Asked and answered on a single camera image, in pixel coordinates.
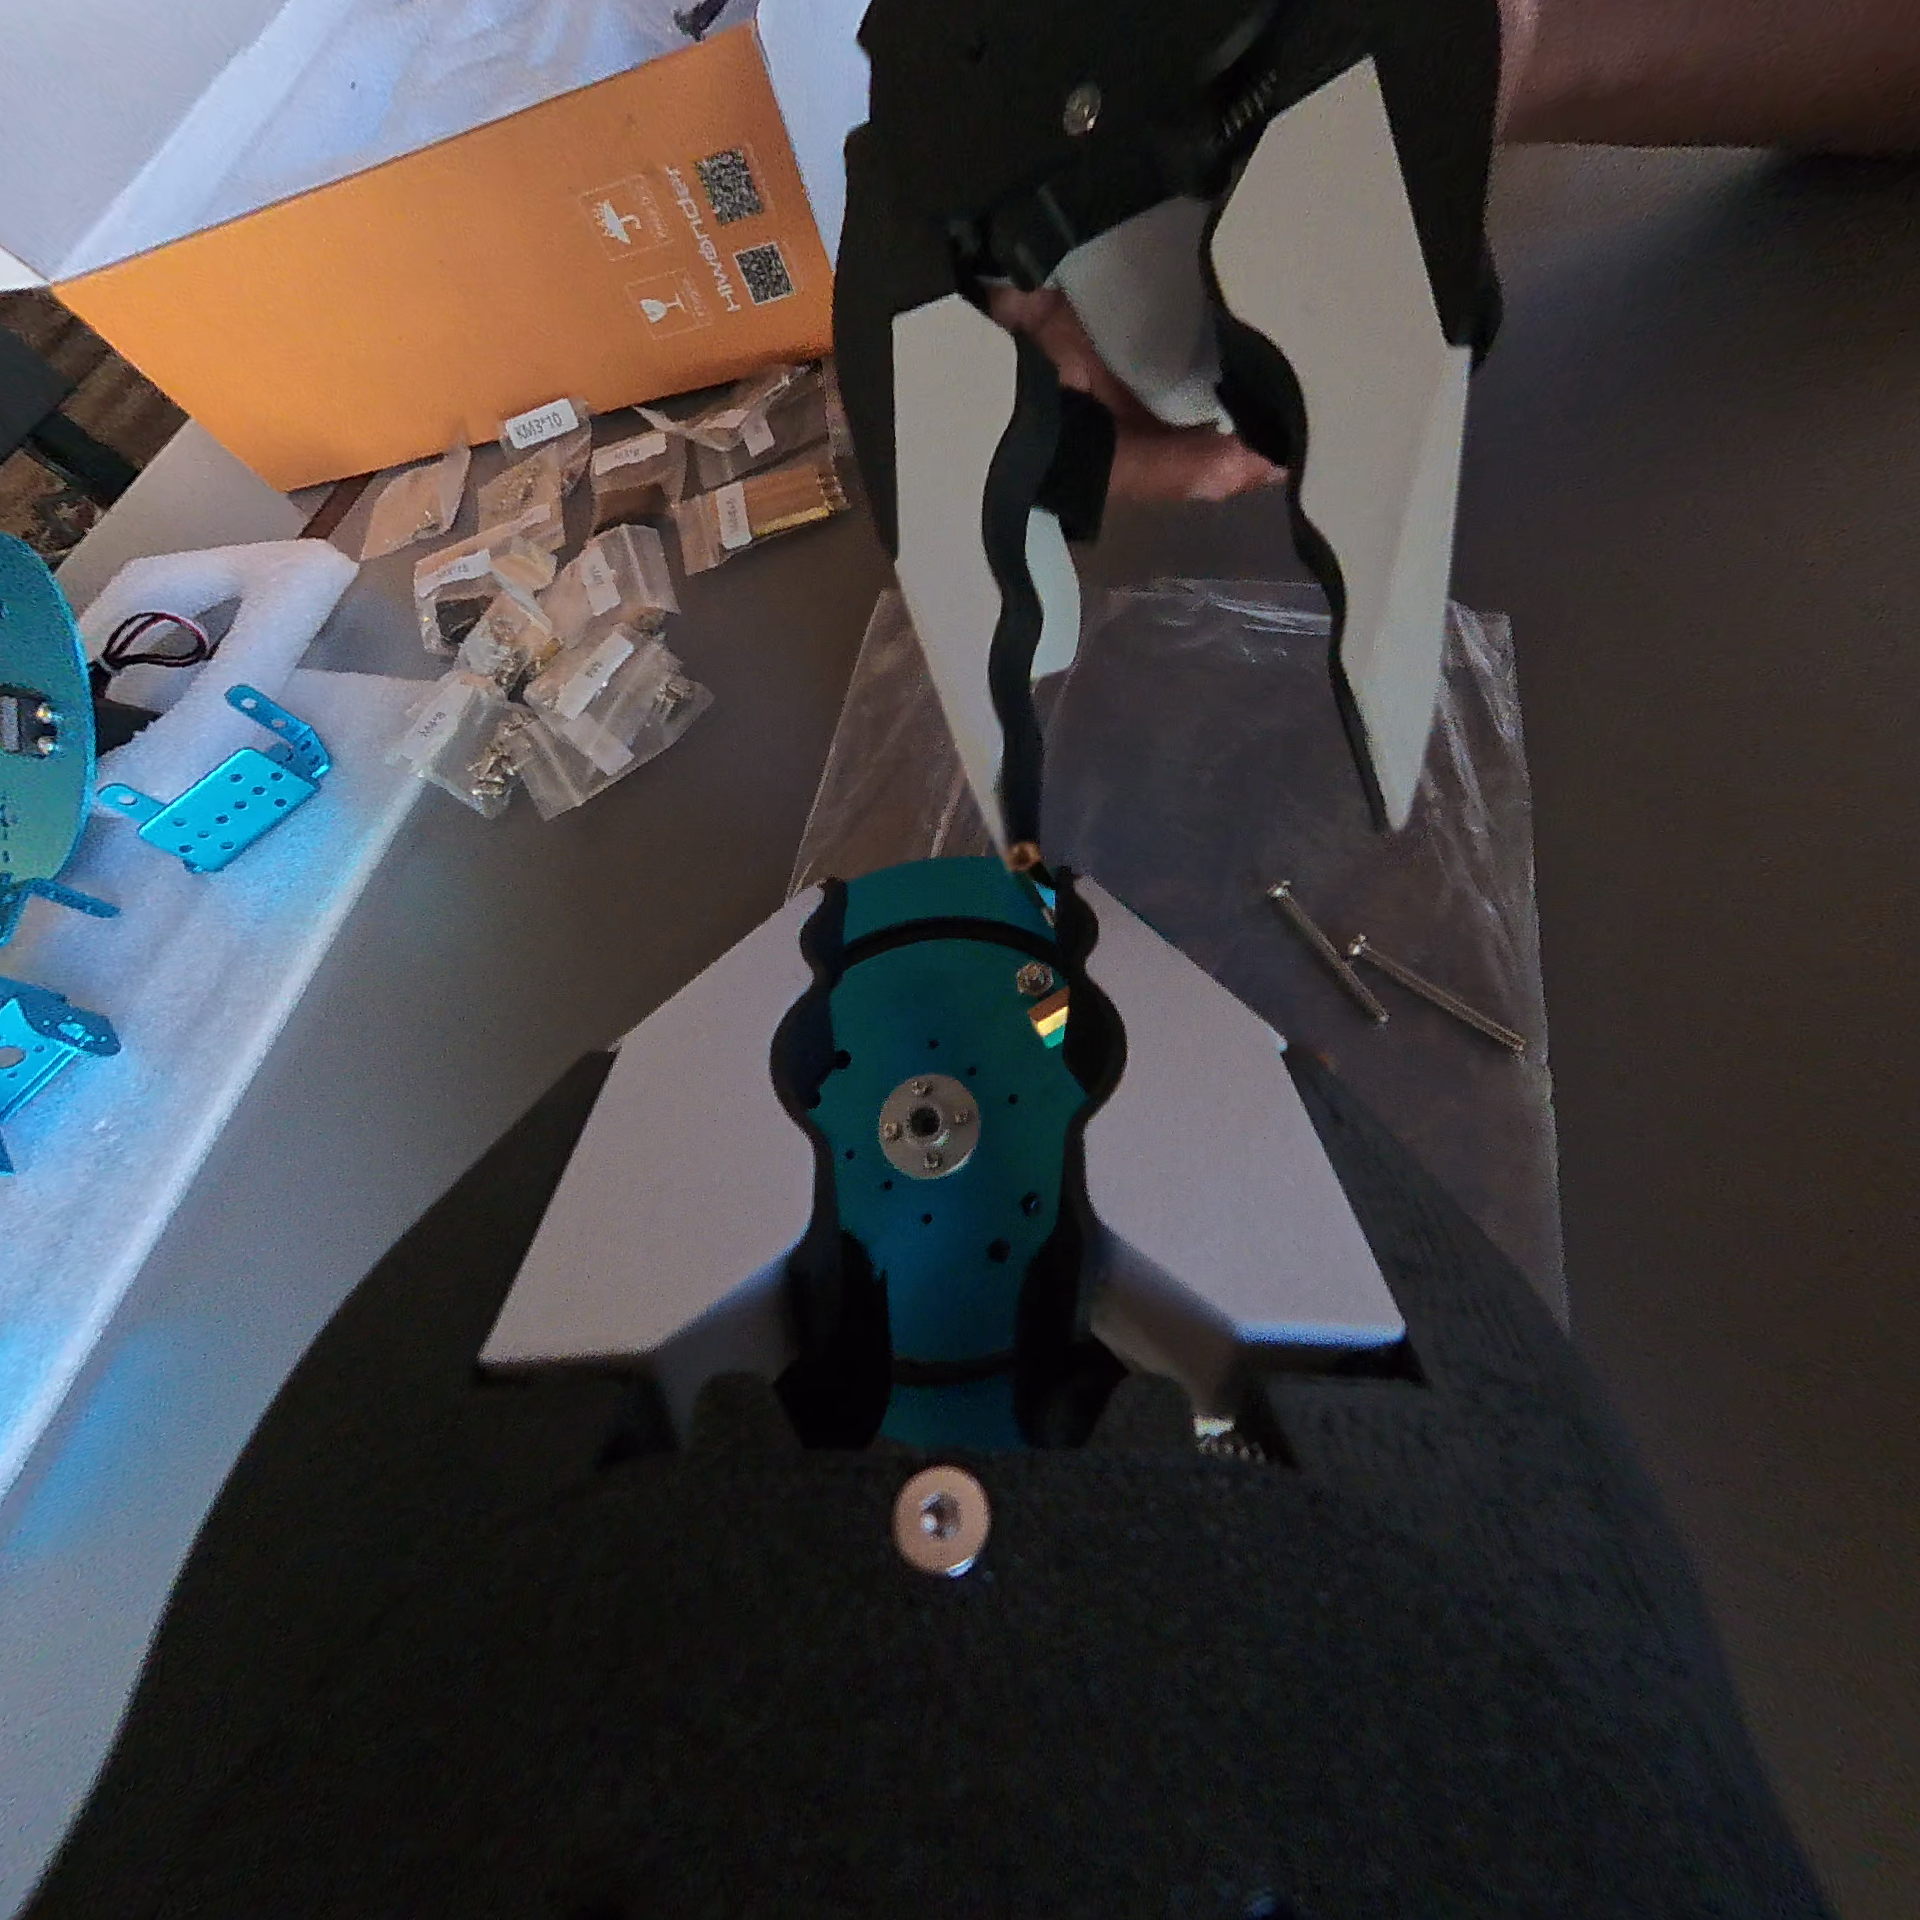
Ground grey desk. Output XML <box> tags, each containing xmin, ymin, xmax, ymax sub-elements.
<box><xmin>0</xmin><ymin>142</ymin><xmax>1920</xmax><ymax>1800</ymax></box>

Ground white foam sheet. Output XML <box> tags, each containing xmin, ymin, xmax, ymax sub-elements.
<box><xmin>0</xmin><ymin>661</ymin><xmax>437</xmax><ymax>1488</ymax></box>

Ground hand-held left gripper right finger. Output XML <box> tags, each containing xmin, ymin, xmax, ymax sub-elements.
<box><xmin>1020</xmin><ymin>867</ymin><xmax>1412</xmax><ymax>1448</ymax></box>

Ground clear plastic bag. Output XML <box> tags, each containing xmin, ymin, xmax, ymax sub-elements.
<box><xmin>787</xmin><ymin>575</ymin><xmax>1569</xmax><ymax>1321</ymax></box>

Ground long metal screw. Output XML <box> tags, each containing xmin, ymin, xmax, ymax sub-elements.
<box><xmin>1267</xmin><ymin>883</ymin><xmax>1390</xmax><ymax>1025</ymax></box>
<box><xmin>1347</xmin><ymin>937</ymin><xmax>1529</xmax><ymax>1056</ymax></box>

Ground white foam block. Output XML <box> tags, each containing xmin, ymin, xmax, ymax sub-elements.
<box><xmin>76</xmin><ymin>540</ymin><xmax>361</xmax><ymax>707</ymax></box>

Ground orange cardboard box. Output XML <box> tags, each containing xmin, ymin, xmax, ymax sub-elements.
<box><xmin>0</xmin><ymin>0</ymin><xmax>864</xmax><ymax>489</ymax></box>

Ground teal round plate with servo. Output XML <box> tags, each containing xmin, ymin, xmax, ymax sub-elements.
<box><xmin>0</xmin><ymin>527</ymin><xmax>153</xmax><ymax>947</ymax></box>

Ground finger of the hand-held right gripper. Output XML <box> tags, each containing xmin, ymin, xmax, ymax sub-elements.
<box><xmin>1209</xmin><ymin>57</ymin><xmax>1483</xmax><ymax>837</ymax></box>
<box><xmin>892</xmin><ymin>304</ymin><xmax>1050</xmax><ymax>859</ymax></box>

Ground blue round rotating base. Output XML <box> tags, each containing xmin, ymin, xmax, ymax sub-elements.
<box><xmin>809</xmin><ymin>859</ymin><xmax>1104</xmax><ymax>1452</ymax></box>

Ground servo cable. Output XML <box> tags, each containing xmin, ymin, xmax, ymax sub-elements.
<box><xmin>97</xmin><ymin>609</ymin><xmax>212</xmax><ymax>680</ymax></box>

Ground person's right hand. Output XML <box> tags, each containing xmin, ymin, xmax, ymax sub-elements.
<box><xmin>1032</xmin><ymin>293</ymin><xmax>1297</xmax><ymax>508</ymax></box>

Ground small blue bracket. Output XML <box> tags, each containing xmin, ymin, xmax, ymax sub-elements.
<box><xmin>0</xmin><ymin>971</ymin><xmax>126</xmax><ymax>1175</ymax></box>

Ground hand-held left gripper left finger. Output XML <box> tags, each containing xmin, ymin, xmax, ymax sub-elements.
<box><xmin>478</xmin><ymin>884</ymin><xmax>894</xmax><ymax>1452</ymax></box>

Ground pile of small hardware bags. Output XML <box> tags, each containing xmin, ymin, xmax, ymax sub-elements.
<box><xmin>358</xmin><ymin>359</ymin><xmax>888</xmax><ymax>817</ymax></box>

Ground blue perforated U bracket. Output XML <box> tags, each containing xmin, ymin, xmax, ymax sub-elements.
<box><xmin>94</xmin><ymin>685</ymin><xmax>336</xmax><ymax>875</ymax></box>

